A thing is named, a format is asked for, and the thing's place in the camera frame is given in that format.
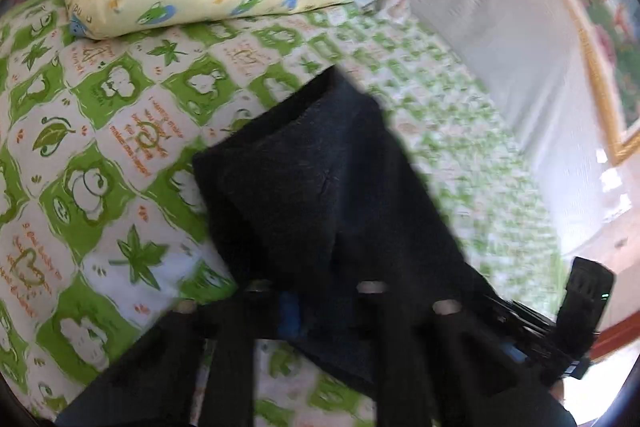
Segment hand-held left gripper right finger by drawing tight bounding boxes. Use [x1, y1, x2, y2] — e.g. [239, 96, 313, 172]
[356, 281, 578, 427]

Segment black pants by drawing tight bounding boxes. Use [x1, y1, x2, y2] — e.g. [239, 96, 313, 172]
[192, 66, 501, 400]

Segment green and white printed bedsheet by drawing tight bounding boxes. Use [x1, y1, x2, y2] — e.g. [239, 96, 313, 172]
[0, 0, 571, 427]

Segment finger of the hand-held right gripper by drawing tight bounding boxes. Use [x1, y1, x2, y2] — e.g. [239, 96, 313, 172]
[479, 293, 561, 333]
[492, 331, 563, 380]

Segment gold framed floral picture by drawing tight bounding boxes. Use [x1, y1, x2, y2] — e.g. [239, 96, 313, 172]
[477, 0, 640, 166]

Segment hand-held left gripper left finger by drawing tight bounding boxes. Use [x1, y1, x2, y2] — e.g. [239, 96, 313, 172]
[54, 281, 304, 427]

